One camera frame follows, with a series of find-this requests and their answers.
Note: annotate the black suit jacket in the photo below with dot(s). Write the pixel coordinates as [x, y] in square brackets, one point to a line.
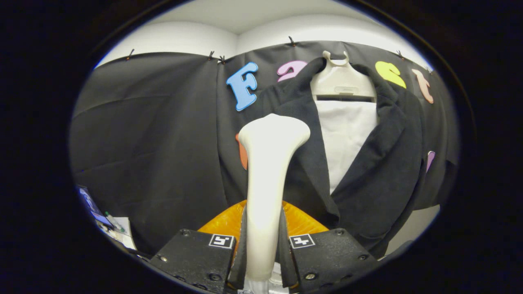
[380, 183]

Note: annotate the white shirt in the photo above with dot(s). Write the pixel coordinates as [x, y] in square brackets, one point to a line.
[345, 139]

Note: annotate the white garment steamer head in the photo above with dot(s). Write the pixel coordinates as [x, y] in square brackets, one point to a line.
[265, 183]

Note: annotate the black backdrop cloth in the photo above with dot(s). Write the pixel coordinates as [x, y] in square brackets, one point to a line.
[143, 143]

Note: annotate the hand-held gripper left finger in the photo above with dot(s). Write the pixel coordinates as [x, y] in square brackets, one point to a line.
[192, 257]

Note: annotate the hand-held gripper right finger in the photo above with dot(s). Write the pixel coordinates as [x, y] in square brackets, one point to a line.
[331, 257]

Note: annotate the cream plastic hanger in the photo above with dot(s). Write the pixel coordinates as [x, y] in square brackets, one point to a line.
[341, 81]

